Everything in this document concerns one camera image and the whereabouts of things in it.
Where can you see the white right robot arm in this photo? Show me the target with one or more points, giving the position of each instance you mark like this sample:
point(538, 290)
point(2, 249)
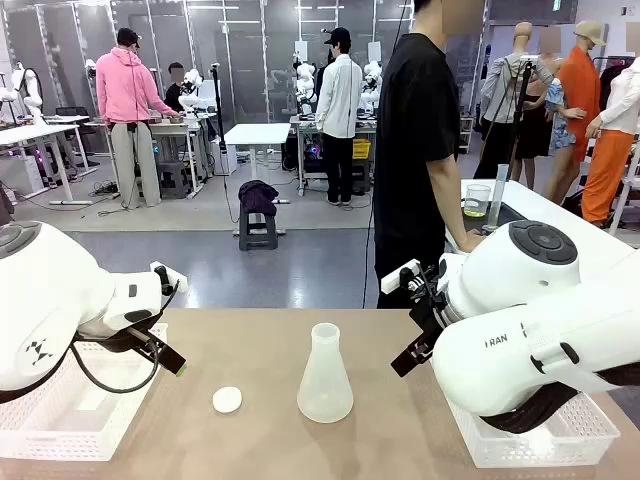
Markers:
point(525, 320)

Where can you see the black pole stand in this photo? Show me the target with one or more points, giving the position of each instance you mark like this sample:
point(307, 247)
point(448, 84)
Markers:
point(218, 115)

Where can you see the yellow plastic crate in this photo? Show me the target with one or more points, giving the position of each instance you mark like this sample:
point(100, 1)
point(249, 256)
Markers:
point(361, 149)

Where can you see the person's right hand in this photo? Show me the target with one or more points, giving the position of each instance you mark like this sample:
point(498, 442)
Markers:
point(472, 242)

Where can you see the long white desk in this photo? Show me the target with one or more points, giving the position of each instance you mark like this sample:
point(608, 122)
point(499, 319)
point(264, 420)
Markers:
point(30, 132)

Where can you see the mannequin with orange trousers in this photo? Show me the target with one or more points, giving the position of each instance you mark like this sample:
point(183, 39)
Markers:
point(607, 160)

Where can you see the person in pink hoodie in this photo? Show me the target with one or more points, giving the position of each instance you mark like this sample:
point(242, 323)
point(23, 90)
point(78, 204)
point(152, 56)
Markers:
point(125, 85)

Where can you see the black plastic tray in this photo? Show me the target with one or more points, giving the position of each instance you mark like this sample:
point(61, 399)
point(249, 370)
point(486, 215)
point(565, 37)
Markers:
point(510, 217)

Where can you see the white equipment workbench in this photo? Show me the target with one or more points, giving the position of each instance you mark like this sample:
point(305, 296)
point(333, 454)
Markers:
point(165, 127)

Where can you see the mannequin in blue floral dress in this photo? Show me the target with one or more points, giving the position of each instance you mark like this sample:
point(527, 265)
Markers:
point(562, 125)

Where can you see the mannequin in orange with hat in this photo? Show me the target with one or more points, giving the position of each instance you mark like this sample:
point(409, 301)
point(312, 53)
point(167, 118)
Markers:
point(582, 85)

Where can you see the seated person in black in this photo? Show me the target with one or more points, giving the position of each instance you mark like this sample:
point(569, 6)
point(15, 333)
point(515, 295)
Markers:
point(174, 97)

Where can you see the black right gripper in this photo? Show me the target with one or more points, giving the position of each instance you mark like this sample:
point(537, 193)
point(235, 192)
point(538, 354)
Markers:
point(429, 317)

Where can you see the clear plastic graduated cylinder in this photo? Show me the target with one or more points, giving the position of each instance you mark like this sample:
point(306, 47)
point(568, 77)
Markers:
point(496, 200)

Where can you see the white round flask cap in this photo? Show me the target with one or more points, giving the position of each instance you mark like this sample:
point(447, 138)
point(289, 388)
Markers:
point(227, 400)

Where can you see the person in black t-shirt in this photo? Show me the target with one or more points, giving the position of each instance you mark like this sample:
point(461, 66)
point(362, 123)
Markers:
point(410, 125)

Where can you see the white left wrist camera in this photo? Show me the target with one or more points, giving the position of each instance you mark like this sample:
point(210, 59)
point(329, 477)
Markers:
point(177, 282)

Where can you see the small white standing table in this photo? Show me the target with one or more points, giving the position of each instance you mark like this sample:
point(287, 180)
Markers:
point(257, 134)

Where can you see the mannequin in black dress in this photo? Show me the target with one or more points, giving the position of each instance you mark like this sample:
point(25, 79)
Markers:
point(532, 125)

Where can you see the black tripod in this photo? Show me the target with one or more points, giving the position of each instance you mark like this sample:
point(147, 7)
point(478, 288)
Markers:
point(520, 100)

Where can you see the person in white shirt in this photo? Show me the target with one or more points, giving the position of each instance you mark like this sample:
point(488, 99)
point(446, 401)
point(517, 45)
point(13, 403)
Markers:
point(340, 95)

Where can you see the mannequin in grey jacket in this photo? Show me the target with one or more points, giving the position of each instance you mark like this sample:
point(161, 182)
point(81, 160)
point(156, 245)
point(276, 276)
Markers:
point(500, 85)

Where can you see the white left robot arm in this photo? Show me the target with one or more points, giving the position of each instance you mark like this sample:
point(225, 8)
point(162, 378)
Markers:
point(50, 290)

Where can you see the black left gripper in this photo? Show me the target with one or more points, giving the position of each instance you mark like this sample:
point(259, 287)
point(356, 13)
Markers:
point(115, 342)

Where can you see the grey plastic step stool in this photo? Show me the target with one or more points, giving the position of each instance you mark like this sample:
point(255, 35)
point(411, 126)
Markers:
point(257, 240)
point(172, 180)

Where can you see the person's right forearm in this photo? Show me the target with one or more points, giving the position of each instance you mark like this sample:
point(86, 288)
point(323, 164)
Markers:
point(450, 210)

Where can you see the metal frame workbench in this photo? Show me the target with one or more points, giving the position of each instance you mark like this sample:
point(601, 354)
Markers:
point(306, 121)

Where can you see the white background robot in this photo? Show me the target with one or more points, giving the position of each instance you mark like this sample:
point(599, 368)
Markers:
point(305, 75)
point(192, 80)
point(372, 75)
point(32, 95)

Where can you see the white perforated plastic basket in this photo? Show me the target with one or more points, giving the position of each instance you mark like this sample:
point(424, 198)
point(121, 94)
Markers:
point(75, 435)
point(550, 450)

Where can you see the black office chair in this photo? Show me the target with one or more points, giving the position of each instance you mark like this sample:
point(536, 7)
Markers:
point(75, 112)

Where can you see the frosted plastic conical flask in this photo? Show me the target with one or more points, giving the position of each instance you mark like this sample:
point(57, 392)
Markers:
point(325, 390)

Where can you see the dark purple cloth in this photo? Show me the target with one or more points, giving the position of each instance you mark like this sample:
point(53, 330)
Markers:
point(257, 195)

